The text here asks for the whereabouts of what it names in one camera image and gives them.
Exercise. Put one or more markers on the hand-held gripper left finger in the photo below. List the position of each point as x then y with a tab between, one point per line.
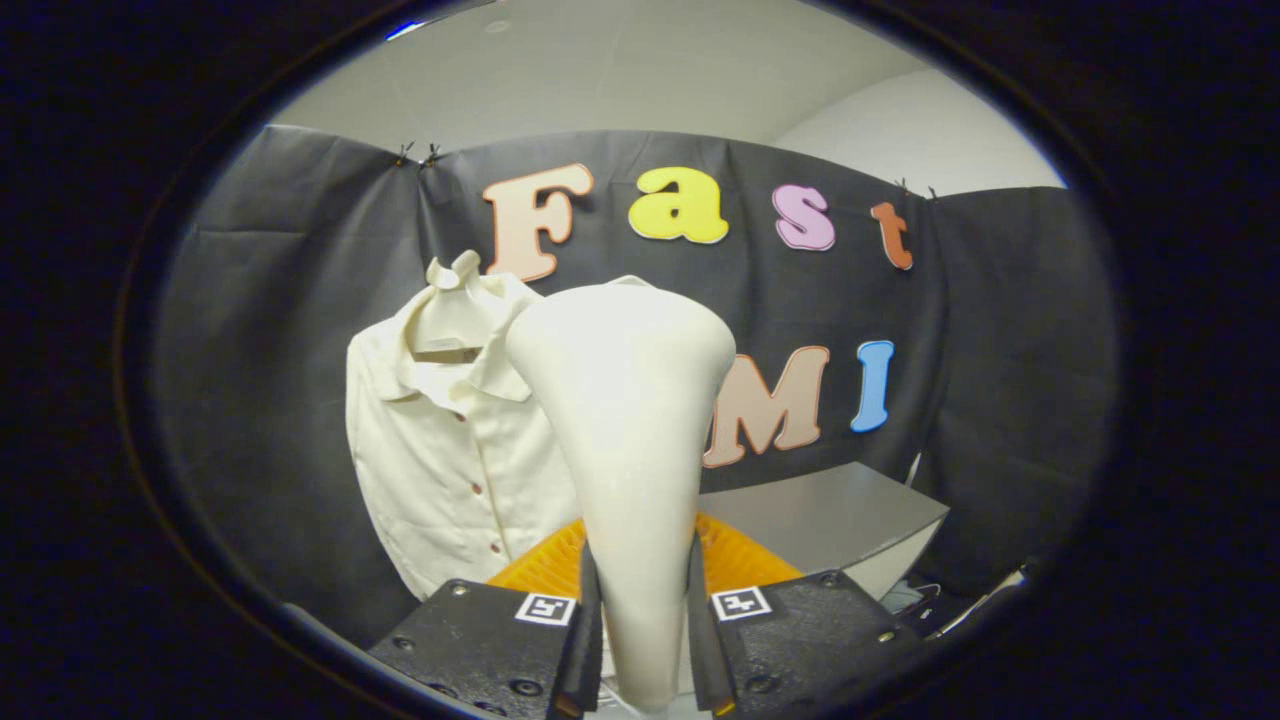
590	640

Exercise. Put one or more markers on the white garment steamer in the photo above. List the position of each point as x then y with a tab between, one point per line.
625	420

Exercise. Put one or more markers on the ceiling light panel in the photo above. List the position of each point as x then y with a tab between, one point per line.
405	29

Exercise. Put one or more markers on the cream clothes hanger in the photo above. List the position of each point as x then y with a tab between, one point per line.
465	268

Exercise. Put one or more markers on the cream button shirt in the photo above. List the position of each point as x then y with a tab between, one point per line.
440	470

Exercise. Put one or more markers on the grey cabinet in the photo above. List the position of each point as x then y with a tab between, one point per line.
830	510

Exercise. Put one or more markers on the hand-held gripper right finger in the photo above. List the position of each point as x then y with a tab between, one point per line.
700	650

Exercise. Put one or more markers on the white device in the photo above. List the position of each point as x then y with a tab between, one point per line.
985	598

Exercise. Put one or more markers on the black backdrop cloth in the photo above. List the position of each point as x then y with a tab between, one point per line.
270	400

